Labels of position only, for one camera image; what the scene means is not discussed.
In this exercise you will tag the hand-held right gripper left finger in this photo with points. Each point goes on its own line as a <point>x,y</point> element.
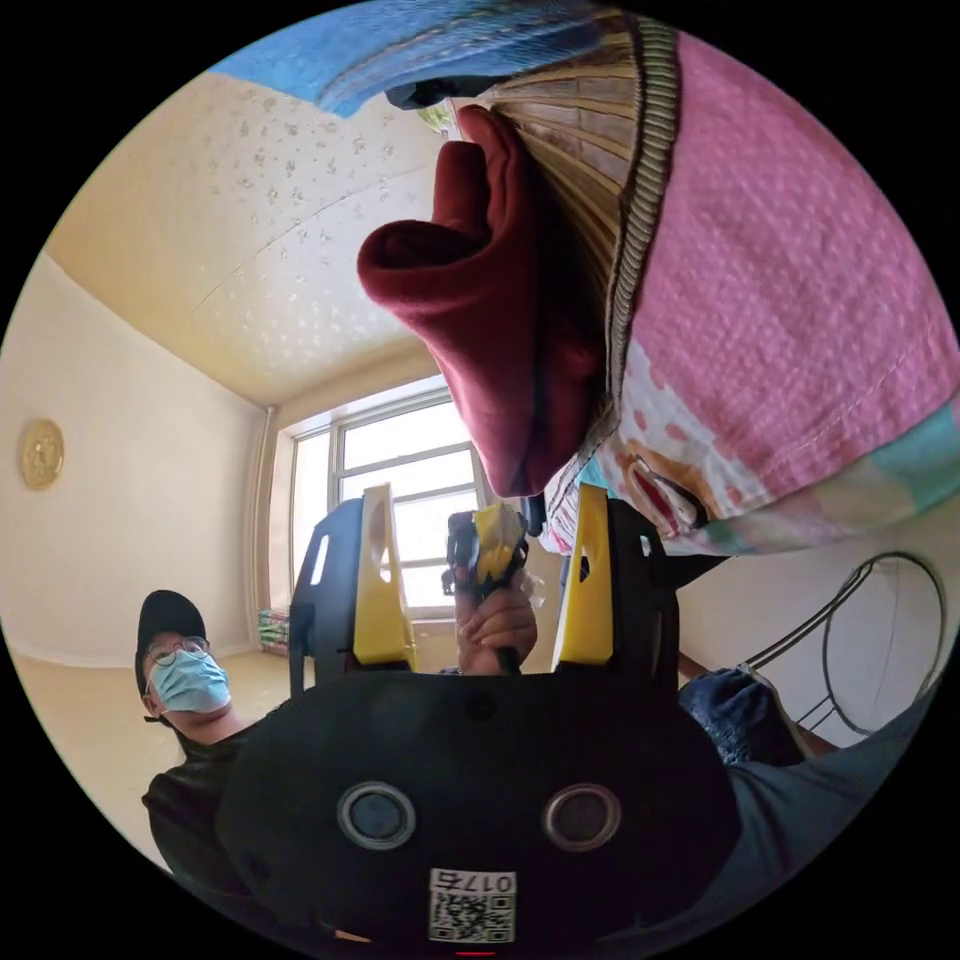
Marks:
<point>381,600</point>

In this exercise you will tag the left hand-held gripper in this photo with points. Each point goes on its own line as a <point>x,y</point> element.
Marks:
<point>459,551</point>

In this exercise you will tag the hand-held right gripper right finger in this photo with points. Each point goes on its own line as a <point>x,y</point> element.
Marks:
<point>589,607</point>

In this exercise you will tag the red long sleeve shirt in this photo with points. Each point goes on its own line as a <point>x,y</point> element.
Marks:
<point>487,330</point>

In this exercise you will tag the person's left hand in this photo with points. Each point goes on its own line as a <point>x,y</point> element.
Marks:
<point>495,630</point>

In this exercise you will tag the striped bag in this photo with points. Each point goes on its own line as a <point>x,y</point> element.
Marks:
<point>274,631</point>

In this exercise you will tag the window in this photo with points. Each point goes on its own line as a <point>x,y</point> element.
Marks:
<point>409,465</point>

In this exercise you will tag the person's body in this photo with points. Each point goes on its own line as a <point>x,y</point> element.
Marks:
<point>191,757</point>

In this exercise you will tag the bed with mat and sheet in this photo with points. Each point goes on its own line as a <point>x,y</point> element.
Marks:
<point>780,285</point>

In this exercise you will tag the blue blanket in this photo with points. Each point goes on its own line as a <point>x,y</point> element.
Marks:
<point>420,45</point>

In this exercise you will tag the round golden wall clock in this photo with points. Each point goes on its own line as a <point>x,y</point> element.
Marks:
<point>42,454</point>

